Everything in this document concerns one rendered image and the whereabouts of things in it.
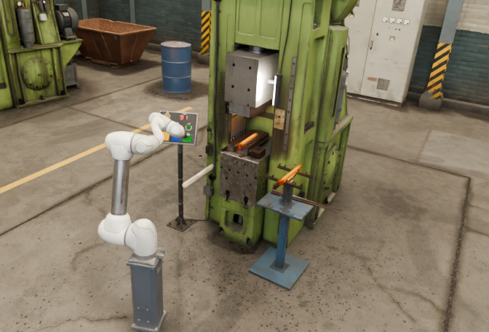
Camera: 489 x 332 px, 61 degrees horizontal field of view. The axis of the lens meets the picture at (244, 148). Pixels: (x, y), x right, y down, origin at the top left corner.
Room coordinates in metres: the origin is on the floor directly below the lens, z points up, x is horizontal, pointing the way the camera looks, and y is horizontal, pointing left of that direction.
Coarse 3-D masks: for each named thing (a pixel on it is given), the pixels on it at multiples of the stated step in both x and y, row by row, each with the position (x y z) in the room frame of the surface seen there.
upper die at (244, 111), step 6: (270, 102) 3.60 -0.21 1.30; (234, 108) 3.33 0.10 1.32; (240, 108) 3.30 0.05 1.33; (246, 108) 3.28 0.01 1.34; (252, 108) 3.29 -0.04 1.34; (258, 108) 3.40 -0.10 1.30; (264, 108) 3.51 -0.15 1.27; (240, 114) 3.30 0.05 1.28; (246, 114) 3.27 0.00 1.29; (252, 114) 3.30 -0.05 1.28
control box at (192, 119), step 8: (160, 112) 3.48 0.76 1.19; (168, 112) 3.48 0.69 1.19; (176, 112) 3.48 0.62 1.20; (176, 120) 3.44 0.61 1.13; (184, 120) 3.44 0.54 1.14; (192, 120) 3.44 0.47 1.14; (184, 128) 3.40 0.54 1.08; (192, 128) 3.40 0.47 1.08; (192, 136) 3.37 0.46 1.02; (184, 144) 3.37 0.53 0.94; (192, 144) 3.33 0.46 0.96
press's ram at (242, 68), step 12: (228, 60) 3.36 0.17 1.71; (240, 60) 3.31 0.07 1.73; (252, 60) 3.26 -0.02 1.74; (264, 60) 3.32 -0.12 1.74; (276, 60) 3.52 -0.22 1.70; (228, 72) 3.36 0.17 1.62; (240, 72) 3.31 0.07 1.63; (252, 72) 3.26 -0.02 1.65; (264, 72) 3.34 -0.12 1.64; (276, 72) 3.54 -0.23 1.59; (228, 84) 3.36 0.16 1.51; (240, 84) 3.31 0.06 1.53; (252, 84) 3.26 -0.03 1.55; (264, 84) 3.36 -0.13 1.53; (228, 96) 3.36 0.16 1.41; (240, 96) 3.30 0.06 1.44; (252, 96) 3.25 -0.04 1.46; (264, 96) 3.37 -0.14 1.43
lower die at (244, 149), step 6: (246, 132) 3.65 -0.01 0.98; (252, 132) 3.63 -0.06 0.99; (264, 132) 3.64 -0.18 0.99; (240, 138) 3.46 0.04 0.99; (246, 138) 3.44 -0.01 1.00; (252, 138) 3.45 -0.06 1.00; (258, 138) 3.48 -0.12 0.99; (264, 138) 3.55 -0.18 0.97; (228, 144) 3.35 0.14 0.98; (234, 144) 3.32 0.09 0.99; (246, 144) 3.34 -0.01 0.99; (252, 144) 3.34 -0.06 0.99; (228, 150) 3.34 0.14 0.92; (240, 150) 3.29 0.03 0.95; (246, 150) 3.26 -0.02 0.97
